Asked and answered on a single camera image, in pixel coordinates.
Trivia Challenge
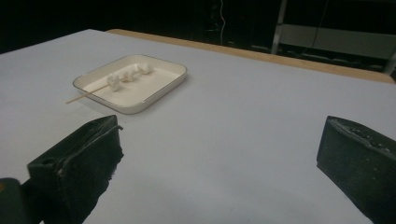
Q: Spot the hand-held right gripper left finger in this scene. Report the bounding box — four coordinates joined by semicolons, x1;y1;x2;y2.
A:
27;114;124;224

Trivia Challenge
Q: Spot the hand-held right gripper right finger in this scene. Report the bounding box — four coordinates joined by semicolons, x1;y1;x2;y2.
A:
316;115;396;224

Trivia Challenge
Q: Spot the wooden skewer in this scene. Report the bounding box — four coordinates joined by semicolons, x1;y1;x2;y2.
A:
64;74;125;105

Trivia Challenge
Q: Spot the cream rectangular tray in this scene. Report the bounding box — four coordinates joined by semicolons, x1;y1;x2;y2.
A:
72;54;189;115

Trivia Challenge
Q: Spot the grey shelf panel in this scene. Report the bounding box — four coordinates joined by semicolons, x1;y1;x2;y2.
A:
277;23;396;61

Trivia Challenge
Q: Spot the white table sheet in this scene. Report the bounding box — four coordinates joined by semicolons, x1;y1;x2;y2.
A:
0;28;396;224

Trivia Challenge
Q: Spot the white metal stand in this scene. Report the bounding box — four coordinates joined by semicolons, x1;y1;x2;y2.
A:
270;0;290;56

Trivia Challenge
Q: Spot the thin white cable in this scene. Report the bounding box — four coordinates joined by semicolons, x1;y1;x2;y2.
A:
219;0;227;45

